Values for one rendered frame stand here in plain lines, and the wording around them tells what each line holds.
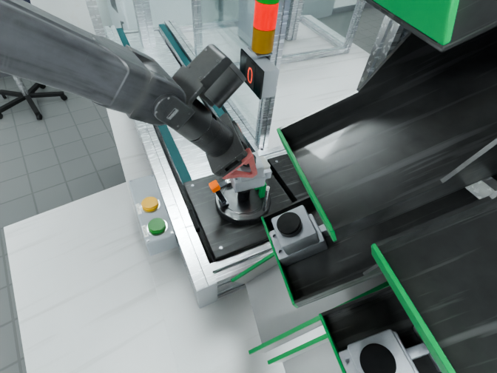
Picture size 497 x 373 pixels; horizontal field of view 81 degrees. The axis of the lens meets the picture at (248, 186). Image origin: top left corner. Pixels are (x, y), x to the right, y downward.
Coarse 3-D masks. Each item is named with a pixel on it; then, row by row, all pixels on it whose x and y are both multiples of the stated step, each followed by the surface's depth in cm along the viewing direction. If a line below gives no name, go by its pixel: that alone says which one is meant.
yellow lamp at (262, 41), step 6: (258, 30) 63; (270, 30) 63; (252, 36) 65; (258, 36) 64; (264, 36) 63; (270, 36) 64; (252, 42) 66; (258, 42) 64; (264, 42) 64; (270, 42) 65; (252, 48) 66; (258, 48) 65; (264, 48) 65; (270, 48) 66
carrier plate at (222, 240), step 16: (208, 176) 80; (272, 176) 81; (192, 192) 76; (208, 192) 76; (272, 192) 78; (192, 208) 74; (208, 208) 73; (272, 208) 74; (208, 224) 70; (224, 224) 70; (256, 224) 70; (208, 240) 67; (224, 240) 67; (240, 240) 67; (256, 240) 68; (224, 256) 65
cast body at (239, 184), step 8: (256, 152) 57; (256, 160) 56; (240, 168) 54; (248, 168) 54; (256, 176) 56; (264, 176) 57; (232, 184) 58; (240, 184) 56; (248, 184) 57; (256, 184) 58; (264, 184) 59
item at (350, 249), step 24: (456, 192) 37; (264, 216) 43; (408, 216) 38; (432, 216) 37; (360, 240) 38; (312, 264) 39; (336, 264) 38; (360, 264) 37; (288, 288) 36; (312, 288) 37; (336, 288) 35
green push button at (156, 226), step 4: (152, 220) 69; (156, 220) 69; (160, 220) 69; (148, 224) 68; (152, 224) 68; (156, 224) 68; (160, 224) 68; (164, 224) 69; (148, 228) 68; (152, 228) 68; (156, 228) 68; (160, 228) 68; (164, 228) 68; (152, 232) 68; (156, 232) 67; (160, 232) 68
